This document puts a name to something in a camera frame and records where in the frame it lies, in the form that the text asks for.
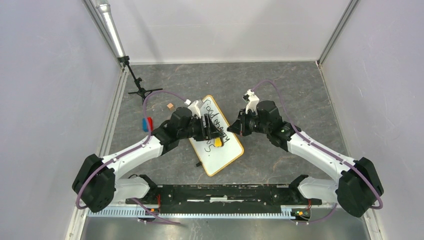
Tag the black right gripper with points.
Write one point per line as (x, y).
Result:
(239, 125)

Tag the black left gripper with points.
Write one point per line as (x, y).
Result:
(210, 131)

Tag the yellow whiteboard eraser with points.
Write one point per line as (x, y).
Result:
(218, 142)

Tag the yellow framed whiteboard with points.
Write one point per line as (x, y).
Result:
(215, 155)

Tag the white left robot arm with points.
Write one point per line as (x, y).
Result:
(99, 179)

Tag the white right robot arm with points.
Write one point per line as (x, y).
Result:
(353, 184)

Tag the small wooden cube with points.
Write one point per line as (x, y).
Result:
(170, 106)

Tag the blue and red block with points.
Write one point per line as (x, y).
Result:
(147, 124)

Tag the black microphone tripod stand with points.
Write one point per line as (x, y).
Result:
(141, 91)

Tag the silver microphone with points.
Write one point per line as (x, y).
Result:
(104, 9)

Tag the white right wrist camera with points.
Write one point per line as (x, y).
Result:
(251, 102)

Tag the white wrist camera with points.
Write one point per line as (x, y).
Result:
(251, 102)
(194, 107)

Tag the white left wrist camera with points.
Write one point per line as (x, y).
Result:
(194, 107)

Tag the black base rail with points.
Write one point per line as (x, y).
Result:
(225, 198)

